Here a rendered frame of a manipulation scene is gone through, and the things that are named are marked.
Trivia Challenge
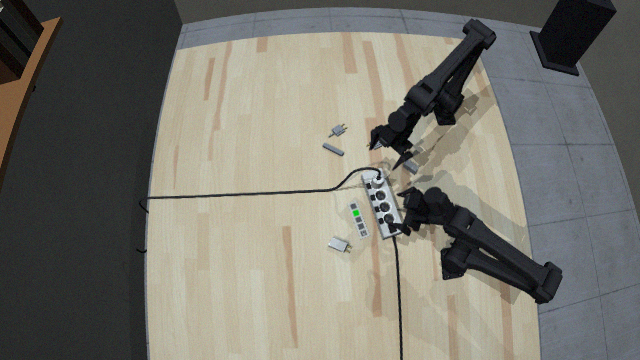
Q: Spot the white diagram card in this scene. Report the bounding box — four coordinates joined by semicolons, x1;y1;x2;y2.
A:
347;200;370;240

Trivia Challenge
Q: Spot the white flat plug with two brass pins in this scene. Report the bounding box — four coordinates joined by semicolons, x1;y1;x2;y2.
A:
328;237;352;253

